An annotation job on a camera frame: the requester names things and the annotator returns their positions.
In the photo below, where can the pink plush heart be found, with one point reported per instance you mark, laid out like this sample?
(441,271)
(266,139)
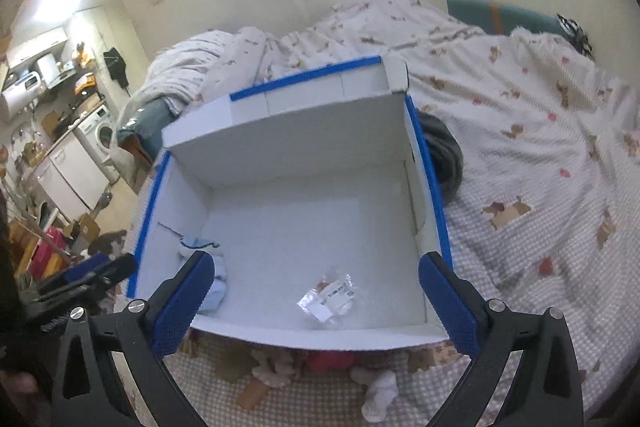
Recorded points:
(325,361)

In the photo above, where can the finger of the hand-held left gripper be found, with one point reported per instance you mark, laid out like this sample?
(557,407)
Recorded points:
(117,267)
(85,269)

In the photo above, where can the white box appliance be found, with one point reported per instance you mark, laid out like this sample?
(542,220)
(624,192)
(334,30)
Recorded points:
(20,97)

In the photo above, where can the white wall cabinet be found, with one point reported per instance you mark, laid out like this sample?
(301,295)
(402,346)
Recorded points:
(37,44)

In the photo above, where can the white cardboard box blue tape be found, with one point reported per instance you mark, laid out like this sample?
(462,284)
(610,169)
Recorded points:
(300,227)

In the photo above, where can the cream scrunchie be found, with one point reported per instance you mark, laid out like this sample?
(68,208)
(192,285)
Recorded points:
(272,367)

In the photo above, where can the white floor cabinet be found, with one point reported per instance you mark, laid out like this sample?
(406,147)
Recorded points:
(70,177)

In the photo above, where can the teal cushion in plastic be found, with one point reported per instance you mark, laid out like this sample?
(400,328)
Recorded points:
(150,119)

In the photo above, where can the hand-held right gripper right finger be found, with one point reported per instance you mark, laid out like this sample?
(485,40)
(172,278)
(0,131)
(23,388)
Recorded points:
(445,302)

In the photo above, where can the light blue sock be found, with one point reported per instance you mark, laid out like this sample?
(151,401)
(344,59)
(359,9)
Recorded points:
(219,287)

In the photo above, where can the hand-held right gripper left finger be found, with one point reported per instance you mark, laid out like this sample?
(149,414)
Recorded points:
(182,307)

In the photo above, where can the white washing machine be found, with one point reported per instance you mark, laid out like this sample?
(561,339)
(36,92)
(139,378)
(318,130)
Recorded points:
(100,134)

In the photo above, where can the clear plastic packet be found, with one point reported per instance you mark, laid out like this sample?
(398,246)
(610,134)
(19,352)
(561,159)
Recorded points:
(325,297)

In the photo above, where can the black white patterned cloth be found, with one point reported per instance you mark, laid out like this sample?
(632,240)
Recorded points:
(572,29)

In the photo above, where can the pink bag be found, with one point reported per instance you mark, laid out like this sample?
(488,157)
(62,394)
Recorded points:
(47,252)

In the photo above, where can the white round appliance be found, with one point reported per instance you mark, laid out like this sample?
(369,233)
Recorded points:
(46,69)

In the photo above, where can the teal pillow orange stripe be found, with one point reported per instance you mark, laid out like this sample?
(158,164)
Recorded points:
(475,12)

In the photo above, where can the printed blanket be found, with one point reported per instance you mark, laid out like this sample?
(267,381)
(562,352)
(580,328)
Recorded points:
(525,157)

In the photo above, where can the brown cardboard box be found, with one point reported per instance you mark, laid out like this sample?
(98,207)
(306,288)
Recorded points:
(87,232)

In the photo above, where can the person's left hand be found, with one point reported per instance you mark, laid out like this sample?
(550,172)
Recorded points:
(20,384)

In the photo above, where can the white sock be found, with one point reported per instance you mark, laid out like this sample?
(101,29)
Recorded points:
(380,394)

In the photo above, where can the black hanging bag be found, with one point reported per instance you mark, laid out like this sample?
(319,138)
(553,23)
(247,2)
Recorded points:
(117,67)

